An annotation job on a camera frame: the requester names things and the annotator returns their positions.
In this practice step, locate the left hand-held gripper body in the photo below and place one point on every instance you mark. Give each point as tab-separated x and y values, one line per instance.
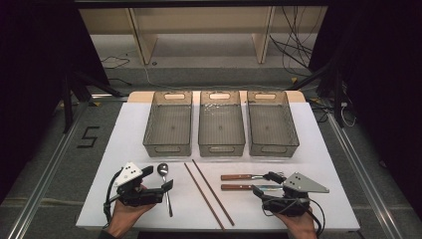
127	176

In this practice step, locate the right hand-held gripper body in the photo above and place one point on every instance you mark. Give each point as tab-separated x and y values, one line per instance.
298	186

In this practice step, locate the metal spoon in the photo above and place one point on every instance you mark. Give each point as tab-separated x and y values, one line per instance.
162	169

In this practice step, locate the smoky clear plastic bin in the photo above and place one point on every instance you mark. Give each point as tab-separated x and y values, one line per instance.
169	126
221	126
272	126

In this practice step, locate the person's left hand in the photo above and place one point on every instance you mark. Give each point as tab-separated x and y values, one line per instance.
127	215

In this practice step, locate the person's right hand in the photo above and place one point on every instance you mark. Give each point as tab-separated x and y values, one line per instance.
298	225

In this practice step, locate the white table mat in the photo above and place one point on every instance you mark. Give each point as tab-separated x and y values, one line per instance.
129	139

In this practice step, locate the black metal stand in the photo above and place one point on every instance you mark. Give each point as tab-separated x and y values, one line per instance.
68	106
336	96

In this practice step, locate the yellow tape piece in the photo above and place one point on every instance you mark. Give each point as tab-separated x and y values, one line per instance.
294	80

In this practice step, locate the beige wooden desk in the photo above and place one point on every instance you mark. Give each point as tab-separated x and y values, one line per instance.
146	43

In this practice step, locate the black curtain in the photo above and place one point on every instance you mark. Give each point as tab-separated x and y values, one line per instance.
33	83
384	83

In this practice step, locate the metal floor rail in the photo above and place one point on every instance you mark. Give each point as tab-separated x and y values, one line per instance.
46	179
365	176

